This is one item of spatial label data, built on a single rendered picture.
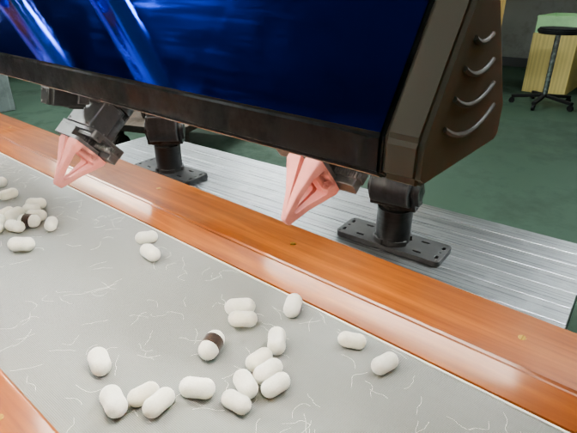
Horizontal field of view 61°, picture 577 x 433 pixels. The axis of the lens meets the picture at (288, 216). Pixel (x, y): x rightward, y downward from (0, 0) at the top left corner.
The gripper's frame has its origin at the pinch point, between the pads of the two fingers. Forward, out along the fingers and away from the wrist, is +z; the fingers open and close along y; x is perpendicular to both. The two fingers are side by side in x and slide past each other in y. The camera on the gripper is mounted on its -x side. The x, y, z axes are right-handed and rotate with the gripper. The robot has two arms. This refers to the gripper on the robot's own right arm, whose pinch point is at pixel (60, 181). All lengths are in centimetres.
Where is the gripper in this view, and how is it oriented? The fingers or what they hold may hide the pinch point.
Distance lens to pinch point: 85.2
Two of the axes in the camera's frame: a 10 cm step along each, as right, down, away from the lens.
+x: 4.2, 4.5, 7.9
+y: 7.6, 3.0, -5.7
